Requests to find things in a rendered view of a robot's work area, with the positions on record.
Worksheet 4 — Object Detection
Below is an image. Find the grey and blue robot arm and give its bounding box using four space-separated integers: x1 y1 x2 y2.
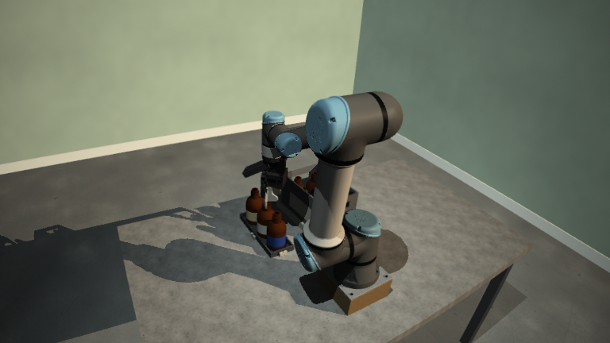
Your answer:
261 91 403 289

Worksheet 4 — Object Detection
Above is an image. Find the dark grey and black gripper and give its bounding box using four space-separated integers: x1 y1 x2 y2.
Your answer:
261 155 288 210

